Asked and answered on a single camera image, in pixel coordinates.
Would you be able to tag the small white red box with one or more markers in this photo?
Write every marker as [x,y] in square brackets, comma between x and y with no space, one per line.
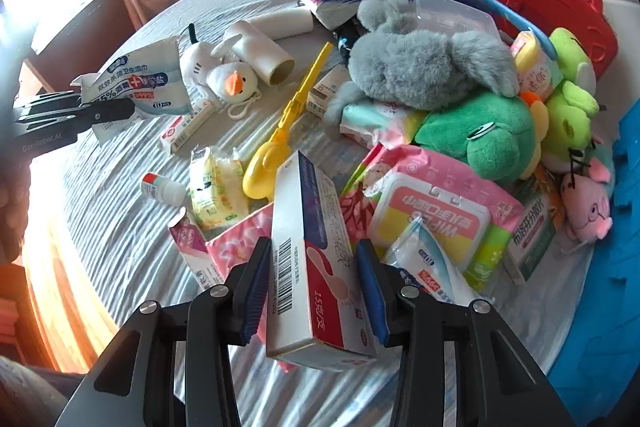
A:
[185,127]

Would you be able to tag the pastel tissue packet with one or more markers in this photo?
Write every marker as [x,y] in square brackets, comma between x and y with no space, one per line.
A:
[370,119]

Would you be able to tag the striped grey bedsheet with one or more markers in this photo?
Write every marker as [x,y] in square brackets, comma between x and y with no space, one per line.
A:
[125,167]

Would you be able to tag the pink white box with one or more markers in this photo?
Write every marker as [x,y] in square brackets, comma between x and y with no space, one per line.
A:
[327,9]

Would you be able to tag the blue plastic crate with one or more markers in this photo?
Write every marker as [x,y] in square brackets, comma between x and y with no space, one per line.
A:
[610,282]

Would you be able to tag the green frog plush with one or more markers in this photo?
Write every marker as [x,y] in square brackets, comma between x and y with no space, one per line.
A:
[570,77]

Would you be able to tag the blue white wipes packet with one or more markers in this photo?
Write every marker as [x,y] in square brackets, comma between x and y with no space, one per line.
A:
[140,77]
[430,262]

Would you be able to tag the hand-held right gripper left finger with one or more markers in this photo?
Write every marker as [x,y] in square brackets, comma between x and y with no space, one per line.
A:
[252,297]

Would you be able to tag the pink toothpaste box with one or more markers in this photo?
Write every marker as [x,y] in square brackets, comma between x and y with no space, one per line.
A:
[192,247]

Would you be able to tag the pink floral tissue pack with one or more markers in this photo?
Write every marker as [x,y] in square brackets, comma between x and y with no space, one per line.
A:
[235,237]

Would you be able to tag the green white medicine box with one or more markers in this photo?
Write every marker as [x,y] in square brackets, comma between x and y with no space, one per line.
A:
[532,237]

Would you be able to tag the pink pig plush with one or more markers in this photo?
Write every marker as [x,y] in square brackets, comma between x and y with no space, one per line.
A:
[587,207]

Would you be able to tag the white red medicine box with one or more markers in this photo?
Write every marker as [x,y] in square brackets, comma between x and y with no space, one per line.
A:
[310,257]

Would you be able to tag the yellow pink packet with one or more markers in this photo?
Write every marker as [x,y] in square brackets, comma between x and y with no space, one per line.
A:
[535,62]

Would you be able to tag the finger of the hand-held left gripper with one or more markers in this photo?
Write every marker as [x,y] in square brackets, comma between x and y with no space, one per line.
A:
[110,111]

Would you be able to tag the white duck plush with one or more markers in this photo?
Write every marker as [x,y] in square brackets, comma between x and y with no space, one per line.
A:
[230,84]

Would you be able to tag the yellow white tissue packet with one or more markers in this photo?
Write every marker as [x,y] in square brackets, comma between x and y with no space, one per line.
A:
[215,187]

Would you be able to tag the white dog plush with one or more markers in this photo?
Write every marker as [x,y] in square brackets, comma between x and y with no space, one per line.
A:
[200,62]

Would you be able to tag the white pill bottle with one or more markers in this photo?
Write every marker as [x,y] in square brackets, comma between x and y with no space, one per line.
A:
[160,189]

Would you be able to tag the pink wet wipes pack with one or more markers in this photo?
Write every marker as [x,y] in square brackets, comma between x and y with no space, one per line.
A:
[435,202]

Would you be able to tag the orange printed packet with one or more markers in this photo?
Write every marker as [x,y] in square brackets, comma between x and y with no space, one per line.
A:
[545,187]

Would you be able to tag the dark green plush toy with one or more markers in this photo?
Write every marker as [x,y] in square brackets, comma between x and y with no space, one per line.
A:
[475,132]

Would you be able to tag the light teal plush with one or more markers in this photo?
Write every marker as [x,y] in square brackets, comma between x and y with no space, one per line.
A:
[606,154]

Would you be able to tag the dark wooden cabinet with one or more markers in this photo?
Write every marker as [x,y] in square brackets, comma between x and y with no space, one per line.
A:
[75,37]

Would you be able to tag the clear plastic box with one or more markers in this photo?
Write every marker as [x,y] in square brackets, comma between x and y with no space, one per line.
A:
[455,14]

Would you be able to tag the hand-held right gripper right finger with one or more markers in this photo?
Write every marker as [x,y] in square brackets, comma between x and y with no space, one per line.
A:
[372,292]

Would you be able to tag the small red suitcase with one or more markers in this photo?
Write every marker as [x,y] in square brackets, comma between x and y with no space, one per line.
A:
[550,7]

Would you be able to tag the white orange small box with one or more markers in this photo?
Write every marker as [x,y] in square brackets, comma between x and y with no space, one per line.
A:
[325,92]

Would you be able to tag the white paper roll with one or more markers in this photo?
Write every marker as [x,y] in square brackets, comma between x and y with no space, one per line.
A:
[262,52]
[285,23]

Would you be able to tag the grey plush toy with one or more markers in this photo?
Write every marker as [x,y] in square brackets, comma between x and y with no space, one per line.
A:
[425,57]

